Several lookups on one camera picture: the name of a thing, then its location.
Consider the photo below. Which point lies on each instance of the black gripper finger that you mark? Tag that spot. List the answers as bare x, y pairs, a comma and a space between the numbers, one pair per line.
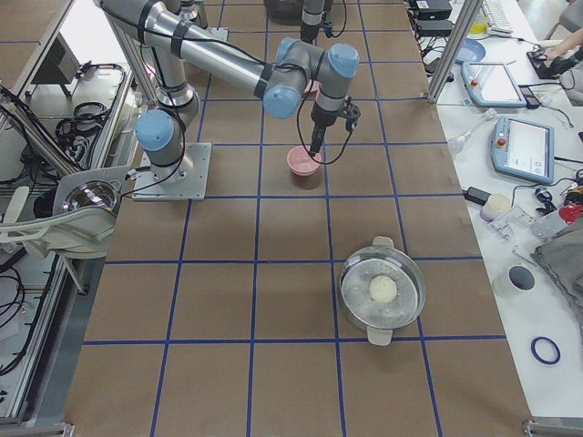
316, 144

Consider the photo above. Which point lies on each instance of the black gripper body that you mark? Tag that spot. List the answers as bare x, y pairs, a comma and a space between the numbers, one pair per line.
324, 116

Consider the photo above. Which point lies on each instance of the pink bowl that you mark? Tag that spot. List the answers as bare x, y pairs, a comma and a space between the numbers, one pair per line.
301, 163

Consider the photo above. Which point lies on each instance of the pink plate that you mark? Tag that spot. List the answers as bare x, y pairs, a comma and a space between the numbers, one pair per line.
311, 88

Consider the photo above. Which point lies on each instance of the blue plate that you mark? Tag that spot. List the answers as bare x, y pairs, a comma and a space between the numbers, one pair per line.
470, 51

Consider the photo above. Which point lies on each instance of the glass-lidded steel pot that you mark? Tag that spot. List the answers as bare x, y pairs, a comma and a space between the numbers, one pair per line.
381, 290

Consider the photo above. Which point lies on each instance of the blue teach pendant far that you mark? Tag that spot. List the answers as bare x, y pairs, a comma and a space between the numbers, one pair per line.
491, 85

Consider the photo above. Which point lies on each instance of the blue teach pendant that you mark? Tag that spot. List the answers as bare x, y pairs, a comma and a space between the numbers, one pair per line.
523, 149
491, 85

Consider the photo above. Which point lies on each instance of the blue teach pendant near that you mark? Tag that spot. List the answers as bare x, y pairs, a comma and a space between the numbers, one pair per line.
523, 149

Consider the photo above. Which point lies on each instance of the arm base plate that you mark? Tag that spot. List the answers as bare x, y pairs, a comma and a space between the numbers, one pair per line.
188, 180

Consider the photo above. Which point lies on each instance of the aluminium frame post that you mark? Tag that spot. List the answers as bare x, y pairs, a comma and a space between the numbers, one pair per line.
463, 23

